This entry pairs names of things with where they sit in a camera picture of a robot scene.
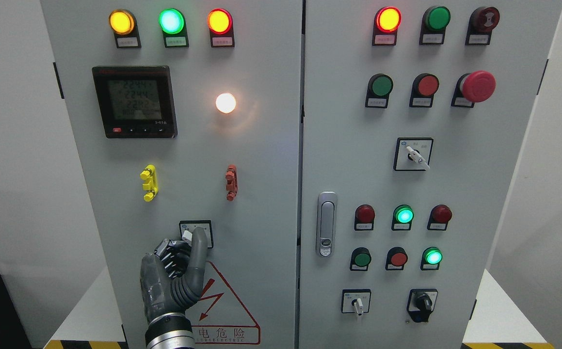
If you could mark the red test terminal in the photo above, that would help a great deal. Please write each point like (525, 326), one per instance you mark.
(231, 182)

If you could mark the white rotary selector switch upper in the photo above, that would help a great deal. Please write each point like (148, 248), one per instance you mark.
(413, 154)

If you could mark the dark red indicator light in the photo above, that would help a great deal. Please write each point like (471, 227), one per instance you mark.
(440, 216)
(364, 218)

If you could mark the green push button top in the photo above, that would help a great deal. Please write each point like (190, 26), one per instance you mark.
(434, 23)

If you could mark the black knob selector switch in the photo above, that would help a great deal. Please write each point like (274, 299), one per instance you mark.
(420, 304)

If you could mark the red emergency stop button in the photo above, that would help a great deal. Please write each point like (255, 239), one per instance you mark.
(473, 87)

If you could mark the green lit indicator light top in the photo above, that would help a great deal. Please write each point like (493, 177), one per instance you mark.
(174, 30)

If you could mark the dark red indicator light right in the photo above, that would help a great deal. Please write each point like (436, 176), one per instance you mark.
(440, 216)

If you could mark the green lit push button lower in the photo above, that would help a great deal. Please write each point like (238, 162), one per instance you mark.
(431, 259)

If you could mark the dark red indicator light left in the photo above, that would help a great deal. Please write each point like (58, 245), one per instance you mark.
(364, 218)

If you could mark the silver black robot forearm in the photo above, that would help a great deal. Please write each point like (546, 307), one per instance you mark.
(170, 331)

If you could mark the white rotary switch bottom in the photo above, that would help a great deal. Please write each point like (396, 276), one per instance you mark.
(355, 301)

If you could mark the red push button second row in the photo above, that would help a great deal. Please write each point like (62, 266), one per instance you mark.
(423, 89)

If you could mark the grey cabinet door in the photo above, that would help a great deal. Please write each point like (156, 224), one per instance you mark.
(255, 236)
(350, 150)

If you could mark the red high voltage warning sign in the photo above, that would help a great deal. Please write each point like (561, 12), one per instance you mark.
(220, 317)

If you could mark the green lit indicator middle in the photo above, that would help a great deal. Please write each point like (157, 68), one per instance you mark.
(402, 218)

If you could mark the yellow indicator light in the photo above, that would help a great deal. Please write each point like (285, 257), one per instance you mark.
(125, 30)

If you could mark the clear white light bulb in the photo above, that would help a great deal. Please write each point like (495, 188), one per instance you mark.
(226, 102)

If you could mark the yellow test terminal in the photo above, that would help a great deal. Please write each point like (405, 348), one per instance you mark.
(150, 185)

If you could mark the white rotary light switch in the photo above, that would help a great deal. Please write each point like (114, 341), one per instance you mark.
(191, 225)

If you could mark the silver door lock handle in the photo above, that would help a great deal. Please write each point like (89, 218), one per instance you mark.
(326, 223)

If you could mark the grey left cabinet door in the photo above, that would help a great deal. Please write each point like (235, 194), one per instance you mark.
(255, 236)

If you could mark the grey right cabinet door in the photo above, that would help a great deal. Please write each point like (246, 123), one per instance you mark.
(350, 150)

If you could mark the red-orange indicator light left door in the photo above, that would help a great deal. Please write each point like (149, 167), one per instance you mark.
(220, 23)

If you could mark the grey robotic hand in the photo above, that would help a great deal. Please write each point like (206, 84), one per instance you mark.
(163, 295)

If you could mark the red lit indicator right door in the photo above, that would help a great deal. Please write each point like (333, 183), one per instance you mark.
(385, 28)

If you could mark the black digital power meter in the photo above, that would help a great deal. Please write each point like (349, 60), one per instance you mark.
(136, 102)

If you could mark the red push button lower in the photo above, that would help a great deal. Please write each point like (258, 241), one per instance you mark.
(396, 259)

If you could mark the green push button second row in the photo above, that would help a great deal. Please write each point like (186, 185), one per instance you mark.
(378, 91)

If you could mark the dark red buzzer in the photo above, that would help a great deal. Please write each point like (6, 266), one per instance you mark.
(480, 26)

